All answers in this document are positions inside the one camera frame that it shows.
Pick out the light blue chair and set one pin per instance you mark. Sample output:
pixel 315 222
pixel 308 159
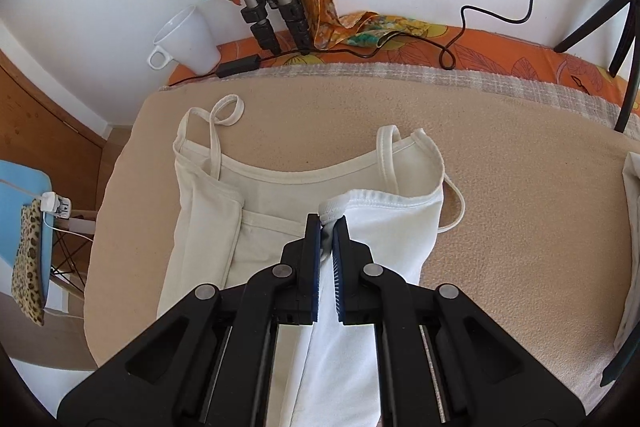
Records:
pixel 30 207

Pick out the leopard-print cloth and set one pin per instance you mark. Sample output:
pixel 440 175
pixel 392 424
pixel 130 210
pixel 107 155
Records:
pixel 27 262

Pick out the grey checked blanket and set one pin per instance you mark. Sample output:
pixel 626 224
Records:
pixel 450 79

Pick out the white plastic cup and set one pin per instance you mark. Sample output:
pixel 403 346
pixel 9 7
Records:
pixel 187 39

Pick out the white charger plug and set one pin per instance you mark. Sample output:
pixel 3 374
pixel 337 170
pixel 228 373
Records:
pixel 67 212

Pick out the black tripod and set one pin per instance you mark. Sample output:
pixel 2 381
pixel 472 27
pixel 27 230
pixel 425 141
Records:
pixel 607 27

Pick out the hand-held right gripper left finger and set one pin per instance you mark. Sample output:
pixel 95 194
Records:
pixel 313 252

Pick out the wooden cabinet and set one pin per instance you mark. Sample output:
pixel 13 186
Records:
pixel 35 117

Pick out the orange leaf-print bedsheet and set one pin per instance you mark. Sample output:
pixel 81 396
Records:
pixel 525 57

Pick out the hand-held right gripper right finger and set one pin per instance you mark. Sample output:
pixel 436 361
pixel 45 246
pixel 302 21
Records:
pixel 339 257

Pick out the white cloth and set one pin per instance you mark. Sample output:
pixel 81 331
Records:
pixel 631 252

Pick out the white camisole top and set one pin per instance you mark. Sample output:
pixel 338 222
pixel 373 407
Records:
pixel 260 207

